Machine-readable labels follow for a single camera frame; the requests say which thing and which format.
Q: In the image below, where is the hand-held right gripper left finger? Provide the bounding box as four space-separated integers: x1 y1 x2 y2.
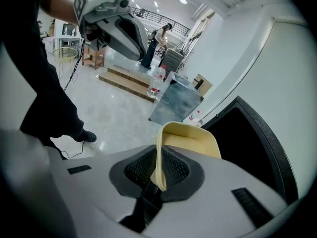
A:
0 129 158 238

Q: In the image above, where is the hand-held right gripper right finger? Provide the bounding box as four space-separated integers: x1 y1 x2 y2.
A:
143 145 290 238

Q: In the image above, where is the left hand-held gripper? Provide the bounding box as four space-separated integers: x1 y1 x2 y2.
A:
73 0 148 61

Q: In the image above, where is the yellow container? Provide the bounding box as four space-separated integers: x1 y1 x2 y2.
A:
150 121 222 192

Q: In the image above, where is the black cabinet fridge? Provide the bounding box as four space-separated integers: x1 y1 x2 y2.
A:
202 95 299 205

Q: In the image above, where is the person's left forearm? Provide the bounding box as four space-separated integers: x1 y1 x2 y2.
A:
39 0 80 25

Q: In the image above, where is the brown wooden side table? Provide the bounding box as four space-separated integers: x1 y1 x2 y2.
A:
81 45 106 70

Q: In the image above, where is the black balcony railing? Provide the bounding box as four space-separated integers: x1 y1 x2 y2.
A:
130 6 191 37

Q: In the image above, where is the wooden step platform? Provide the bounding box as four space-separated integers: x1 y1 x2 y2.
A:
98 67 159 103

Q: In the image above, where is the gray metal cabinet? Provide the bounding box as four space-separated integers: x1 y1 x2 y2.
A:
158 48 185 73

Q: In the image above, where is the person's black right shoe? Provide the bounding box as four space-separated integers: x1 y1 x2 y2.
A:
74 129 97 143

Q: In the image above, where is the large clear water bottle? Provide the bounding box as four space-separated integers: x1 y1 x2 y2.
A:
147 65 166 99

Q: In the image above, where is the clear plastic storage bin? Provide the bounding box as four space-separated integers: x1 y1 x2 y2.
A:
148 70 204 123

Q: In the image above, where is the small white red-capped bottle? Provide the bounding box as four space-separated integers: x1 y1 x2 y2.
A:
189 110 204 128

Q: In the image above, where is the large cardboard box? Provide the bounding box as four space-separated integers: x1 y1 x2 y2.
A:
192 73 213 96

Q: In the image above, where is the person's black clothed body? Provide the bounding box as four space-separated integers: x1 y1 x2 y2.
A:
0 0 86 161

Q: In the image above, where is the yellow wire chair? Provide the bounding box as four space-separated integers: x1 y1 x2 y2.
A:
52 47 80 83

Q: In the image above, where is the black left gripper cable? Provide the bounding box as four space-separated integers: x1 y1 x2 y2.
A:
60 40 87 160

